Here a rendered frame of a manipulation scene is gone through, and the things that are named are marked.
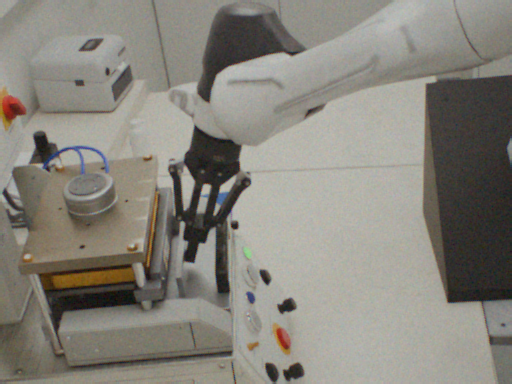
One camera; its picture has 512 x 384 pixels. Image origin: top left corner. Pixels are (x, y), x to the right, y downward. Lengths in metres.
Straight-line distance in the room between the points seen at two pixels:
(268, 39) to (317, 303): 0.63
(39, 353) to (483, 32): 0.78
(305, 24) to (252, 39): 2.69
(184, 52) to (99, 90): 1.67
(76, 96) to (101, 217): 1.11
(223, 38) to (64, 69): 1.23
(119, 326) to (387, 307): 0.56
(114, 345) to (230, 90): 0.43
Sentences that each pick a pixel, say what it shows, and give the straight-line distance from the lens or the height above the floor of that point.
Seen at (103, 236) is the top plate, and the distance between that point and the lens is 1.09.
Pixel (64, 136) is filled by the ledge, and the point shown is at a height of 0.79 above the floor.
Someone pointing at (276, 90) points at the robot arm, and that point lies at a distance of 0.87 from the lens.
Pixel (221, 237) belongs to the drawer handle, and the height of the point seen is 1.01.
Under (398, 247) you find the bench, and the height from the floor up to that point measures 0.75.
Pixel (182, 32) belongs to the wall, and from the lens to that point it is 3.76.
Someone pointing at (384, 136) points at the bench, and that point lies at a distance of 1.97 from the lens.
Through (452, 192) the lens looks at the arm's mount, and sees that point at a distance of 1.47.
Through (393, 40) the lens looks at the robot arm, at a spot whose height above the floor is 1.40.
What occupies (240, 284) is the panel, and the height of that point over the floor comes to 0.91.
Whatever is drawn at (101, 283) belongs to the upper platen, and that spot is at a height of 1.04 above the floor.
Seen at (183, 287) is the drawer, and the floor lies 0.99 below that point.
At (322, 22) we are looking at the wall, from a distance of 3.67.
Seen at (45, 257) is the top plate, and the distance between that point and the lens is 1.08.
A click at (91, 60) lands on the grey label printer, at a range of 2.15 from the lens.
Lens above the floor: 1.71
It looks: 35 degrees down
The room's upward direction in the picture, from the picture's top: 10 degrees counter-clockwise
